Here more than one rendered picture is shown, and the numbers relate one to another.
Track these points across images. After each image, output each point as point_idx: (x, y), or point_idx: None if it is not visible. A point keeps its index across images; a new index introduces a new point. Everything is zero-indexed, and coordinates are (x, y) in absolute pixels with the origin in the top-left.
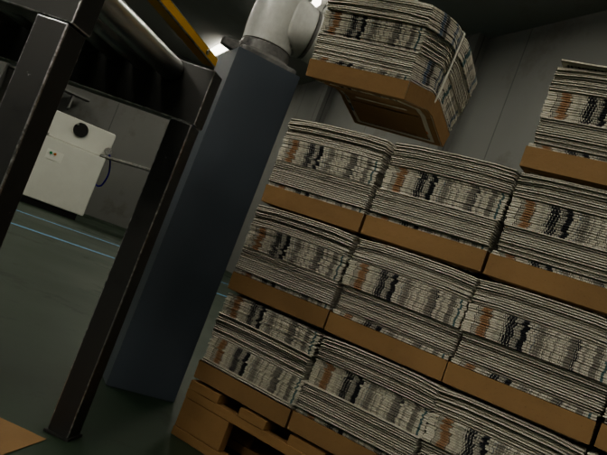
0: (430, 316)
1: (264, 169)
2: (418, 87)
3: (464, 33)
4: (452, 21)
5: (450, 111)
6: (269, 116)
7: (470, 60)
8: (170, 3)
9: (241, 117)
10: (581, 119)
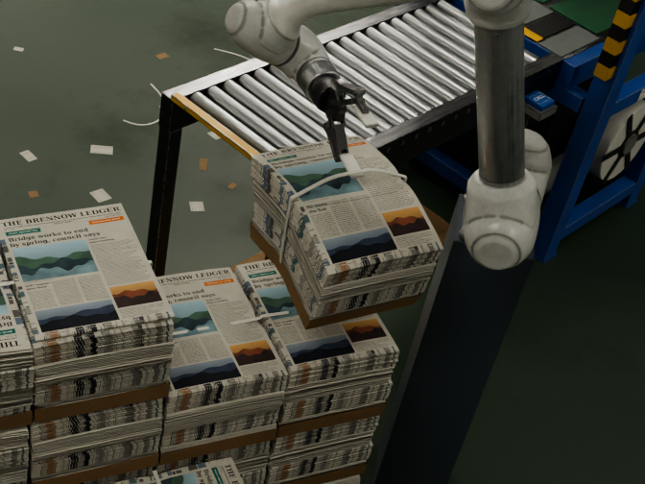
0: None
1: (426, 326)
2: (258, 232)
3: (290, 198)
4: (272, 178)
5: (305, 289)
6: (441, 273)
7: (306, 235)
8: (207, 124)
9: (440, 265)
10: None
